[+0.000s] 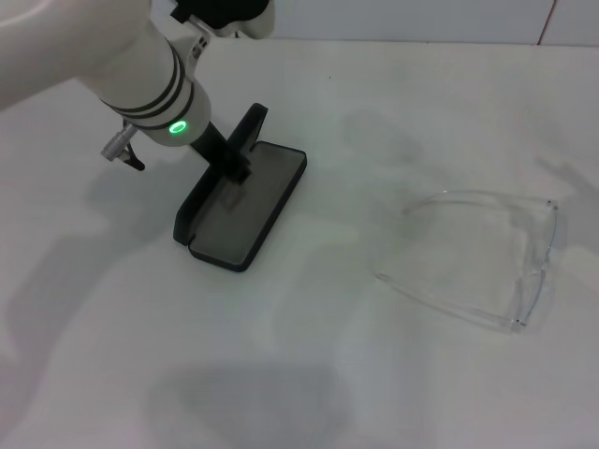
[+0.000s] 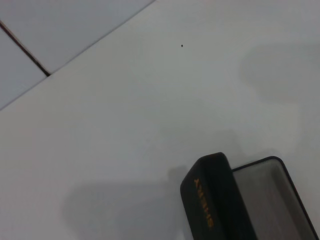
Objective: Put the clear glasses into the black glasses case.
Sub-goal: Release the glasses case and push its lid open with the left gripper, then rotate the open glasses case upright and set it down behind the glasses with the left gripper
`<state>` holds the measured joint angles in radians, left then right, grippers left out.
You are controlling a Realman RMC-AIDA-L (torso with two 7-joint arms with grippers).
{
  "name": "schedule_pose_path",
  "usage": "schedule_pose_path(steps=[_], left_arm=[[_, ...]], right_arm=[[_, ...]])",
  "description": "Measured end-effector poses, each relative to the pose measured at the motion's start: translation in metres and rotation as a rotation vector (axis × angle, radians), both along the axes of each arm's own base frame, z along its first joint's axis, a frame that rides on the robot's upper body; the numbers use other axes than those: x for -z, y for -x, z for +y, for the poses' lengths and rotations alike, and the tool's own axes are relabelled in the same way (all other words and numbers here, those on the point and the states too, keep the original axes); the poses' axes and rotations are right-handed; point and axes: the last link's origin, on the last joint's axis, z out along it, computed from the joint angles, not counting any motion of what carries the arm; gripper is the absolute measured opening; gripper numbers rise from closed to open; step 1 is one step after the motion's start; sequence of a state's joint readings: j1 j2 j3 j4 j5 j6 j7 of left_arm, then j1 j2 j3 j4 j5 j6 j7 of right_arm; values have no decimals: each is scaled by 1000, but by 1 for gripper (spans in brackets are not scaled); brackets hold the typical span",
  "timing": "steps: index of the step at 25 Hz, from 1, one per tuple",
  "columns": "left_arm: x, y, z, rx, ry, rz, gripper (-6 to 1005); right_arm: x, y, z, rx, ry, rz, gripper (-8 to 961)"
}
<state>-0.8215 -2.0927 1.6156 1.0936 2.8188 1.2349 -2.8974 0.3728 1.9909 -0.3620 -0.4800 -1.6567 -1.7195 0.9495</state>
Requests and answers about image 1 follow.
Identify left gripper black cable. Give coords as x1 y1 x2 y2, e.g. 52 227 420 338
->
99 123 146 172

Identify silver camera mount clamp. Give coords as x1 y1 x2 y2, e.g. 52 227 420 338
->
184 16 212 62

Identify clear white glasses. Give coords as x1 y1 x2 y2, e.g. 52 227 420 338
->
373 189 561 336

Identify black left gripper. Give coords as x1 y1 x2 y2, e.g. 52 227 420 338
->
189 122 255 211

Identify black glasses case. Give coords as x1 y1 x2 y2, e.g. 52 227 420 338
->
172 103 309 274

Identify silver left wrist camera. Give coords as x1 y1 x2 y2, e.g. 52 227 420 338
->
170 0 277 42

